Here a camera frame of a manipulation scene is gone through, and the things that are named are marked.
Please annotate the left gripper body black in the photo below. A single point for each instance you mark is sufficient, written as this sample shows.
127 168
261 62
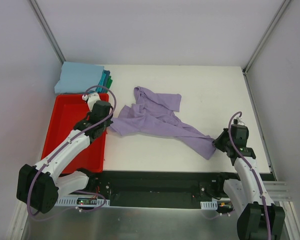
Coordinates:
106 122

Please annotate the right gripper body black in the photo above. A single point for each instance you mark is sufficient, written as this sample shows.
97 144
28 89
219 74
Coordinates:
220 140

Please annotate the purple t shirt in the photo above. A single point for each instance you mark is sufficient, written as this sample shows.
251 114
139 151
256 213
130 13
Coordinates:
154 114

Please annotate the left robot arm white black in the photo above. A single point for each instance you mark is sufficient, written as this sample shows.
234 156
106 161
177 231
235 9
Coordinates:
40 186

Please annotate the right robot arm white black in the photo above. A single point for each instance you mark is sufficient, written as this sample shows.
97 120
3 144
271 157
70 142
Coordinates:
258 216

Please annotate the dark blue folded shirt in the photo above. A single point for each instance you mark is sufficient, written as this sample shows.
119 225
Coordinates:
105 80

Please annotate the teal folded shirt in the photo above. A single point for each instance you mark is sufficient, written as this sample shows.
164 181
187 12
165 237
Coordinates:
104 76

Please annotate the green folded shirt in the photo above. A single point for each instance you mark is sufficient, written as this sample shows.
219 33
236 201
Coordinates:
108 82

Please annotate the red plastic bin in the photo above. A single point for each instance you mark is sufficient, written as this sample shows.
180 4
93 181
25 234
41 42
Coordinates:
67 111

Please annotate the light blue folded shirt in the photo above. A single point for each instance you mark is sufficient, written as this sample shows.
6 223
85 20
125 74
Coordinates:
76 78

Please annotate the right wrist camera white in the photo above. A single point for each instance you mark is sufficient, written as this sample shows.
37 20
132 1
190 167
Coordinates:
238 121

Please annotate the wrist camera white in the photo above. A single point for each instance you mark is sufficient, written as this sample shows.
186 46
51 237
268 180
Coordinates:
91 99
238 121

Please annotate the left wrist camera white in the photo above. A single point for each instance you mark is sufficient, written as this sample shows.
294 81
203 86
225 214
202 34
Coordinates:
91 99

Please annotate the right table edge rail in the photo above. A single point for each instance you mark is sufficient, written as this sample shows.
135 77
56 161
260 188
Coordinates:
261 133

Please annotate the right white cable duct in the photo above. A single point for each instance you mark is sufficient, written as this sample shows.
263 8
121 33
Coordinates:
209 205

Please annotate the white cable duct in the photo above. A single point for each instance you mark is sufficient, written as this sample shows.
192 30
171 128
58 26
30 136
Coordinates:
209 205
77 201

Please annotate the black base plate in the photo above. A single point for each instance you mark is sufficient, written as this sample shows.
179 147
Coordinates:
172 190

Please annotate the left aluminium frame post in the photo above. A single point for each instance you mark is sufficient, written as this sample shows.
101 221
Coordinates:
47 30

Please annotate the aluminium frame post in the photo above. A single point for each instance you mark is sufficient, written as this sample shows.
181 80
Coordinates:
47 30
266 35

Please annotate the left white cable duct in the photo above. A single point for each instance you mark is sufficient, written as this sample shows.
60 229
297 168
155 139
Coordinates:
77 201

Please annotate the right aluminium frame post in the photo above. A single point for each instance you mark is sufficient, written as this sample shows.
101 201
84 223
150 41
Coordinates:
266 35

